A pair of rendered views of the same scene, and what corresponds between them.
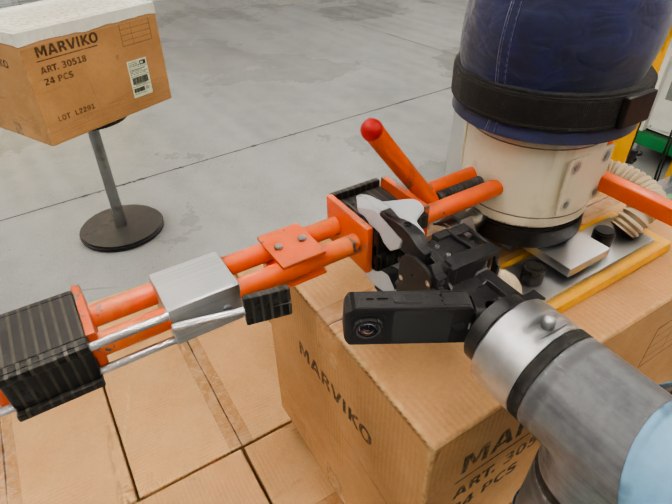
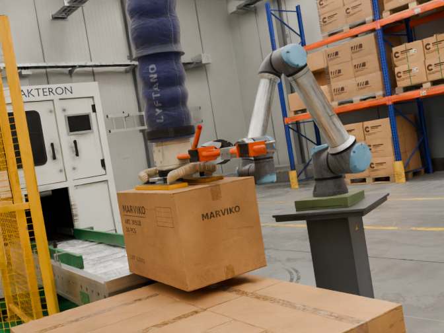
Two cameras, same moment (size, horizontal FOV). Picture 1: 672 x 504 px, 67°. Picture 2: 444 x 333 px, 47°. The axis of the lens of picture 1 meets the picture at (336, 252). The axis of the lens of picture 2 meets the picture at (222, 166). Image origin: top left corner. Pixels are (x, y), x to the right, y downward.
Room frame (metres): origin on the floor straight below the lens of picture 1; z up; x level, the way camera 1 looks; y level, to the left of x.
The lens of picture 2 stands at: (0.46, 2.12, 1.14)
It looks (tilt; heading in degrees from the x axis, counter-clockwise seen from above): 2 degrees down; 269
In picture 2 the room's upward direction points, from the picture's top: 9 degrees counter-clockwise
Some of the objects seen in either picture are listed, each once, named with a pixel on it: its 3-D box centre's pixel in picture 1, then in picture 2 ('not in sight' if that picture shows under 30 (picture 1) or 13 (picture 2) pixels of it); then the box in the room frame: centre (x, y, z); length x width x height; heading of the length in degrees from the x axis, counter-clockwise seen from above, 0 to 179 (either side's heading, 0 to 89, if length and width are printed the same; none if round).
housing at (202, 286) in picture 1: (197, 296); (231, 152); (0.37, 0.14, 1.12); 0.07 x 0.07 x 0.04; 32
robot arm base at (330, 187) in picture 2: not in sight; (329, 185); (-0.16, -0.63, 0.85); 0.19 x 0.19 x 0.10
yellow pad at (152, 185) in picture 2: not in sight; (159, 183); (0.70, -0.21, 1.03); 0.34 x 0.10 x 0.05; 122
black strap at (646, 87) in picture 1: (549, 79); (171, 133); (0.61, -0.26, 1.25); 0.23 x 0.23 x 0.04
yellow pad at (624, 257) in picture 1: (566, 261); (195, 176); (0.54, -0.31, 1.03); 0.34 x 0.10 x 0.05; 122
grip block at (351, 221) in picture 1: (376, 222); (202, 154); (0.49, -0.05, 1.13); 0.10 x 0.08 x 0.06; 32
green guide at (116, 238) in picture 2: not in sight; (110, 236); (1.32, -1.91, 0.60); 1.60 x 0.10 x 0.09; 122
